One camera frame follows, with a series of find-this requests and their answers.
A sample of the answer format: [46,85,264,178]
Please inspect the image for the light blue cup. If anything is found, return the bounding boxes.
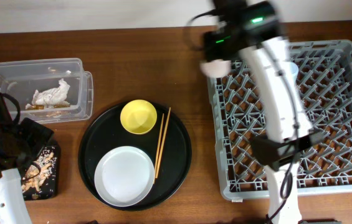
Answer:
[289,62,299,81]

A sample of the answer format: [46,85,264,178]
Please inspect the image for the yellow bowl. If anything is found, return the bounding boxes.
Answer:
[120,100,158,135]

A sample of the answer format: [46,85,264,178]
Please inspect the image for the white round plate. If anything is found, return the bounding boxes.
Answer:
[94,146,155,207]

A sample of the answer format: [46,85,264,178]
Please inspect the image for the white tissue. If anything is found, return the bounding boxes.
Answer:
[28,78,70,105]

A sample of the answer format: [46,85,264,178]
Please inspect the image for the gold foil wrapper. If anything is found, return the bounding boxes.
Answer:
[26,104,70,110]

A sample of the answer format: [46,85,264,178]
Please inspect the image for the food scraps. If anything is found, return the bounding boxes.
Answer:
[21,149,57,193]

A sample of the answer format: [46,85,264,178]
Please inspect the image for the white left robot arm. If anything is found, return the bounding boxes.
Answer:
[0,93,54,223]

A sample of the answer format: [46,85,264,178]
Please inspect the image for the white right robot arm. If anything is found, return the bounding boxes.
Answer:
[201,1,323,224]

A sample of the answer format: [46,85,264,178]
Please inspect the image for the grey plastic dishwasher rack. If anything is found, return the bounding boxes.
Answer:
[207,40,352,202]

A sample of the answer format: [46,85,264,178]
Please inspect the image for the clear plastic waste bin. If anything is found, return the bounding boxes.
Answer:
[0,58,93,124]

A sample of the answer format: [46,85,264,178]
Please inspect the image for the black rectangular waste bin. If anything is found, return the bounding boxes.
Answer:
[21,140,61,201]

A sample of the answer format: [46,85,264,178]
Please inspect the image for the round black tray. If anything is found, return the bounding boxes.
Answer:
[78,103,192,211]

